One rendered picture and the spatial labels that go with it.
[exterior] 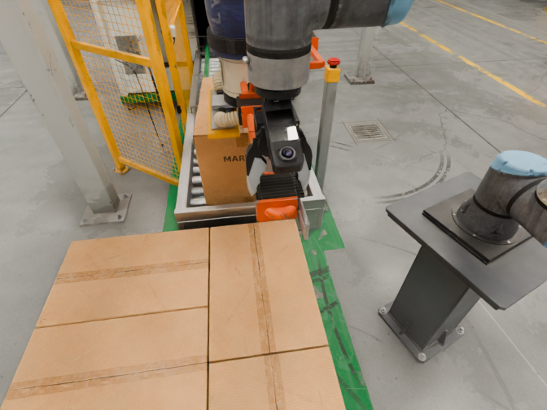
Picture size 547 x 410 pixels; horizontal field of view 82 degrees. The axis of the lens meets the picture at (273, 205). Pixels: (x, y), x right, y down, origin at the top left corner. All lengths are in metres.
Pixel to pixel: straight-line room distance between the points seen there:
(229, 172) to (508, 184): 1.01
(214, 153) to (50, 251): 1.47
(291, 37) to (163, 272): 1.10
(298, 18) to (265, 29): 0.04
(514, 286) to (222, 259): 1.02
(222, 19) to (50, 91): 1.34
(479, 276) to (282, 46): 0.98
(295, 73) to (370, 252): 1.77
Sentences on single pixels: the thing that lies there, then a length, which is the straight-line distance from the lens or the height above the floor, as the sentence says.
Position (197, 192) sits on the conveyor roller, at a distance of 1.68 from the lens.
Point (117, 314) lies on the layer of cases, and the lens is 1.32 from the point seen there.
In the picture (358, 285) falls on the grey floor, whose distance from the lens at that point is 1.97.
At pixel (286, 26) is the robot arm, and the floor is 1.50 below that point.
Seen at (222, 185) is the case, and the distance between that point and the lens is 1.47.
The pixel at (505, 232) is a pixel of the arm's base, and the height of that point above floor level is 0.81.
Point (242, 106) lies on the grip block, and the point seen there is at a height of 1.24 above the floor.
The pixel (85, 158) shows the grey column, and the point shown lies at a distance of 2.29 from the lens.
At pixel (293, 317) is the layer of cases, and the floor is 0.54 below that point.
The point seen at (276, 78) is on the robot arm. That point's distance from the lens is 0.46.
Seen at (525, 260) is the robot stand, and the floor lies 0.75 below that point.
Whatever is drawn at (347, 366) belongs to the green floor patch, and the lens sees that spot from 1.74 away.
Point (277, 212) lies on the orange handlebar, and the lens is 0.55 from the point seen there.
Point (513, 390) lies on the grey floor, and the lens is 2.00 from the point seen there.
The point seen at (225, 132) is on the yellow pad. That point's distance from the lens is 1.01.
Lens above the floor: 1.60
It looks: 43 degrees down
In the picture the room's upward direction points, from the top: straight up
